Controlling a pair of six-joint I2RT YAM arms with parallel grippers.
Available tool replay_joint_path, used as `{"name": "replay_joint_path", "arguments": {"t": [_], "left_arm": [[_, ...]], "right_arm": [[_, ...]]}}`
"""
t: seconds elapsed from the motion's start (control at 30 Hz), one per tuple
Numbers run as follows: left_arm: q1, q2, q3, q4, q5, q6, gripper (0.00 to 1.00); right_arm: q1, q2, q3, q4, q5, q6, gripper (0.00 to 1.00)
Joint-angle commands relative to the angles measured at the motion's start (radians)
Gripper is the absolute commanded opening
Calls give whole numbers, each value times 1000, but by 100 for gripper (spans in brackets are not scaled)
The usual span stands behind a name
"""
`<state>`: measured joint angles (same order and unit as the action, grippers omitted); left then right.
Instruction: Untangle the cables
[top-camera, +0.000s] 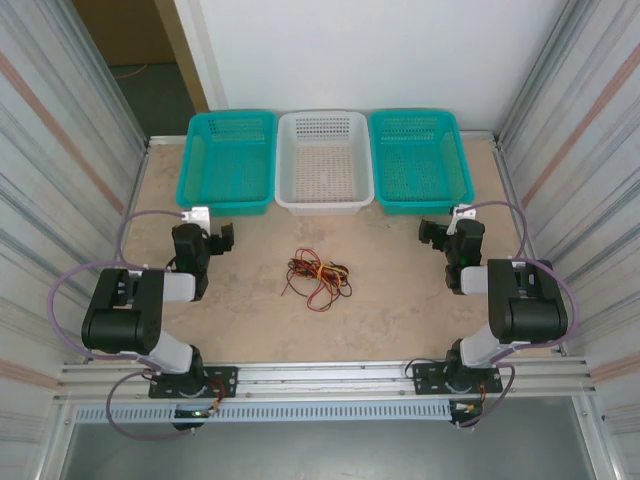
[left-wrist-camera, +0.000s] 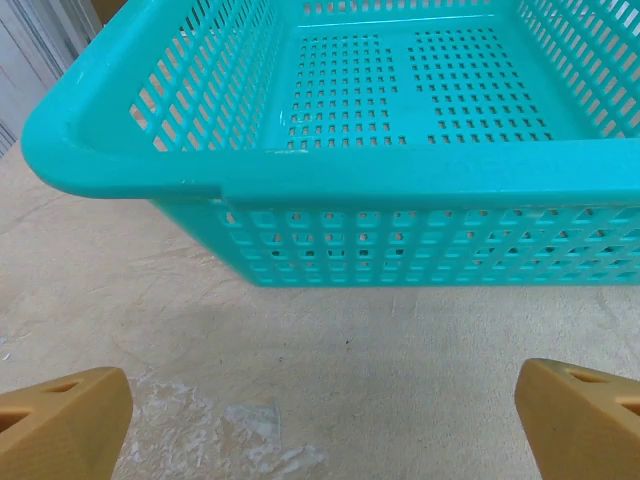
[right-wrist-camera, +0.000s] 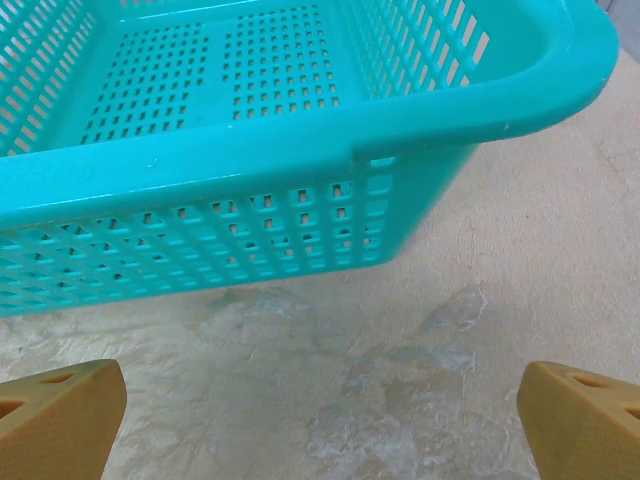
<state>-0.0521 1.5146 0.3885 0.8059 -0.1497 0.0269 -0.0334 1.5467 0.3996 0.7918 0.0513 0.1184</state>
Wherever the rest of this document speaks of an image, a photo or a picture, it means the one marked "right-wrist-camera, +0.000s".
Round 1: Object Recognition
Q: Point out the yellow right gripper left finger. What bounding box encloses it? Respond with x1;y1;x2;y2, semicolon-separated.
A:
0;359;128;480

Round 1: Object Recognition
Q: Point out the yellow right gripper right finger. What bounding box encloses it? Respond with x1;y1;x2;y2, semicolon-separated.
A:
517;361;640;480

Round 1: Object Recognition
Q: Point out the teal plastic perforated basket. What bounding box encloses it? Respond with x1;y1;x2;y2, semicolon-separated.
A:
0;0;621;319

